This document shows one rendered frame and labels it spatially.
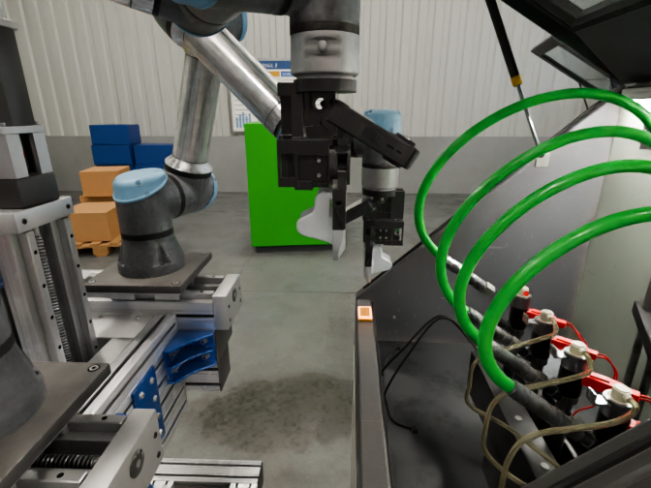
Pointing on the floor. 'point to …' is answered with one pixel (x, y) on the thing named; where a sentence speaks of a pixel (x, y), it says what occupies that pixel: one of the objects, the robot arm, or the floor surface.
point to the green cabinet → (274, 198)
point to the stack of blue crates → (126, 147)
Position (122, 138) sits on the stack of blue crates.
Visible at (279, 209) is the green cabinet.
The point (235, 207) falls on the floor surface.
